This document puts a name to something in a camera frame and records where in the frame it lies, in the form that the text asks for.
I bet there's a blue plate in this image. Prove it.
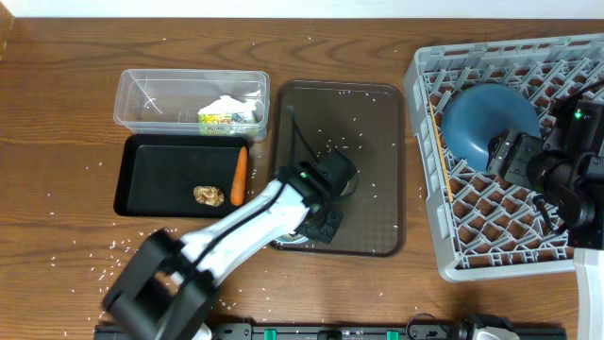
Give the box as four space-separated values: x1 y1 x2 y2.
442 83 541 172

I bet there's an orange carrot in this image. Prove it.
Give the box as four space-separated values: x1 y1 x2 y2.
230 146 248 206

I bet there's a wooden chopstick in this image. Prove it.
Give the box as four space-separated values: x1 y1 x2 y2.
428 100 454 204

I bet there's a brown food scrap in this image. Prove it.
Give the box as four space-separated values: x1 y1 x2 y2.
193 186 225 207

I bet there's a yellow green snack wrapper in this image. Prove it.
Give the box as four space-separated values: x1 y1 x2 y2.
198 112 257 136

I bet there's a white napkin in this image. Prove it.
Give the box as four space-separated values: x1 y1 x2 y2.
197 95 258 115

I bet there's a light blue rice bowl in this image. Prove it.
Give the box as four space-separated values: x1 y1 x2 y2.
275 233 309 245

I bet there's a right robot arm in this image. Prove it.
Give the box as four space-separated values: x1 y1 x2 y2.
487 80 603 339

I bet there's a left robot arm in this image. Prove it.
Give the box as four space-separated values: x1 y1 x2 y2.
102 150 358 340

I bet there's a grey dishwasher rack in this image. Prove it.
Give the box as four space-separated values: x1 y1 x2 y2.
404 34 603 282

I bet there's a brown serving tray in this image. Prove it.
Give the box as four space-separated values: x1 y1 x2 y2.
269 80 405 258

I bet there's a black rectangular tray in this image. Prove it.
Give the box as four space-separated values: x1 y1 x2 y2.
113 134 248 218

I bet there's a clear plastic bin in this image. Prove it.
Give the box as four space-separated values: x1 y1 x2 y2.
113 69 270 142

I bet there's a left black cable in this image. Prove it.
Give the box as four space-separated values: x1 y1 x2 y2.
286 104 360 204

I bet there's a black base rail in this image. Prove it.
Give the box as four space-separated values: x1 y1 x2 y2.
93 323 567 340

